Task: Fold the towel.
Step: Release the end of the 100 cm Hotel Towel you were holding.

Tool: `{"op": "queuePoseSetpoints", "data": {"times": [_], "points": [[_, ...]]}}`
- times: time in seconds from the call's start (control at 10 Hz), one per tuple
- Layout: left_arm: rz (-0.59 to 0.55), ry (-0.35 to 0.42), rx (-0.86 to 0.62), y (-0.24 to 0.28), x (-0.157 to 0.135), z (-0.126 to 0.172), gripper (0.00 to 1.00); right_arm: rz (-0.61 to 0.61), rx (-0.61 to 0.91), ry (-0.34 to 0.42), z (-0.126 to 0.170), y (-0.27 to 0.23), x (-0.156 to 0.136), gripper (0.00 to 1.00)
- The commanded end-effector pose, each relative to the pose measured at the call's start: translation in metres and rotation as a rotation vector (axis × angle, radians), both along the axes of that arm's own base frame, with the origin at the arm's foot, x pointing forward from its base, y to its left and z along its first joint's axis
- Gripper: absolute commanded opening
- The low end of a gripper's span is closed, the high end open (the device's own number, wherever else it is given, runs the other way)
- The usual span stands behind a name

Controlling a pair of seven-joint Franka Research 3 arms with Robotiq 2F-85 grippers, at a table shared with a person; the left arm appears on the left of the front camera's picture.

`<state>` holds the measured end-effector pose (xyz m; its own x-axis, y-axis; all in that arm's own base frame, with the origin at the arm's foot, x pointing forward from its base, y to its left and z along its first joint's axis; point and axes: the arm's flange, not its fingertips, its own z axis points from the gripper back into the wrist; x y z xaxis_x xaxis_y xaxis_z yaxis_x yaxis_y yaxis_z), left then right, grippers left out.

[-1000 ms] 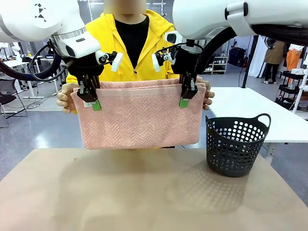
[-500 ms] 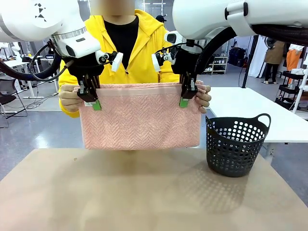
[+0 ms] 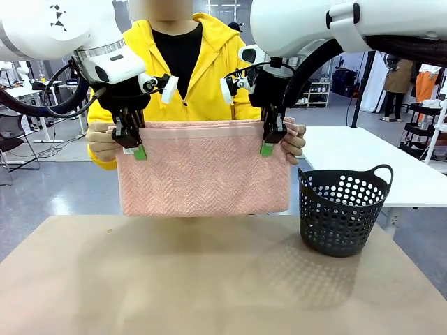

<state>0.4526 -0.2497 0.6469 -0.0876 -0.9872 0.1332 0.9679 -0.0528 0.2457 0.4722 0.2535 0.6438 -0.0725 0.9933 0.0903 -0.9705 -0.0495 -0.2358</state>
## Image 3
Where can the white shoe shelf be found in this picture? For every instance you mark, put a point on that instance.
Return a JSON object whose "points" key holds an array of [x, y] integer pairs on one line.
{"points": [[316, 94]]}

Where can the mannequin white shirt orange trousers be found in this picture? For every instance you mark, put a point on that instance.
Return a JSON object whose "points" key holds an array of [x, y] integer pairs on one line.
{"points": [[426, 83]]}

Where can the black perforated plastic basket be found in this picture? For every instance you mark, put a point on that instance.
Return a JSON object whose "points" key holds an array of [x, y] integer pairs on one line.
{"points": [[344, 223]]}

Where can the person in yellow hoodie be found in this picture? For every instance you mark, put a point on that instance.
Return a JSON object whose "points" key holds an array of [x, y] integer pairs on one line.
{"points": [[209, 70]]}

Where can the black rolling cart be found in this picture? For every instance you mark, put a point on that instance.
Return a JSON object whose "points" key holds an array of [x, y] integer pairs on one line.
{"points": [[424, 129]]}

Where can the dark blue bag white print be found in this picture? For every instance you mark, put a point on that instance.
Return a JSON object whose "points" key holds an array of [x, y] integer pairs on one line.
{"points": [[71, 83]]}

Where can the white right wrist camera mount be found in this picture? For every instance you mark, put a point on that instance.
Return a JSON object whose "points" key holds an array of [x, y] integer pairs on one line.
{"points": [[228, 89]]}

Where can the black office chair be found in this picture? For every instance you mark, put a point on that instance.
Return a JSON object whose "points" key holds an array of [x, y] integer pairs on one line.
{"points": [[14, 132]]}

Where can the pink herringbone towel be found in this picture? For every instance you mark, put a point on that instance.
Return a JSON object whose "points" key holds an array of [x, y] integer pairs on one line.
{"points": [[206, 174]]}

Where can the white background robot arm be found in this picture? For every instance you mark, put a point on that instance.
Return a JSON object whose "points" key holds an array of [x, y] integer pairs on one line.
{"points": [[19, 70]]}

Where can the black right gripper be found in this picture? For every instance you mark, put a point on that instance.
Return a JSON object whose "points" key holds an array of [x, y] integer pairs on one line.
{"points": [[267, 90]]}

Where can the person's left hand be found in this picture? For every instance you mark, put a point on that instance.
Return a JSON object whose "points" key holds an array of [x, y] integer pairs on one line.
{"points": [[295, 143]]}

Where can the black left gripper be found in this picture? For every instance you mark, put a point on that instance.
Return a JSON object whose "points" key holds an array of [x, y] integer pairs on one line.
{"points": [[125, 97]]}

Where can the black stand pole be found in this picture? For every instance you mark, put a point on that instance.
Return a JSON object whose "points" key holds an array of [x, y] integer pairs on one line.
{"points": [[358, 94]]}

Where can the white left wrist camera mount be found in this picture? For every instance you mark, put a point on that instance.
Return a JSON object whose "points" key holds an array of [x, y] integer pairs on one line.
{"points": [[169, 89]]}

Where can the person's right hand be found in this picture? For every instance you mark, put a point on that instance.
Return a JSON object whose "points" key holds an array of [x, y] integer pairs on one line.
{"points": [[99, 143]]}

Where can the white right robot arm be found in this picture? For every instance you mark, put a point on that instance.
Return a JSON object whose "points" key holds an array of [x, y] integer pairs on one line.
{"points": [[314, 21]]}

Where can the large white table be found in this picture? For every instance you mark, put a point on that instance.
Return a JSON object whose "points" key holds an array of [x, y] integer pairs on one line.
{"points": [[356, 150]]}

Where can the black suitcase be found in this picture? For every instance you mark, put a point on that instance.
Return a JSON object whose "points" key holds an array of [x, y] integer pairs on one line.
{"points": [[344, 82]]}

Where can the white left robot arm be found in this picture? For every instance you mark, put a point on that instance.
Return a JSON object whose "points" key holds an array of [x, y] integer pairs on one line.
{"points": [[52, 28]]}

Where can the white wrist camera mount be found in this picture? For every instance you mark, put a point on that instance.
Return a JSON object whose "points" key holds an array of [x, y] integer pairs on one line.
{"points": [[169, 89], [228, 89]]}

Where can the white desk with metal legs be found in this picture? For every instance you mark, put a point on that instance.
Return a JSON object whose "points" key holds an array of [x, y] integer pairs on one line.
{"points": [[21, 96]]}

